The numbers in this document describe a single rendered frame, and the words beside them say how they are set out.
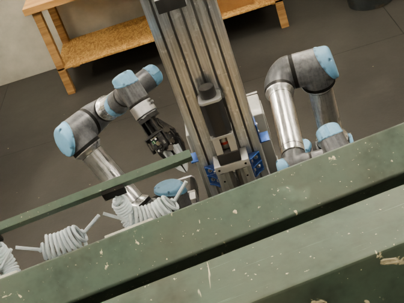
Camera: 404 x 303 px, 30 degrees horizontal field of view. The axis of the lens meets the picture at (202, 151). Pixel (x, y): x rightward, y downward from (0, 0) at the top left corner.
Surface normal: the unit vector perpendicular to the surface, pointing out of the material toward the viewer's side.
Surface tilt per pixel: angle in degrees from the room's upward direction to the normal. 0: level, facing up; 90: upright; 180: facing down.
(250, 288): 0
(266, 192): 30
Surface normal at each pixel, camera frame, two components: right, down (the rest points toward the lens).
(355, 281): 0.21, 0.47
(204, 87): -0.29, -0.81
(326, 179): -0.15, -0.46
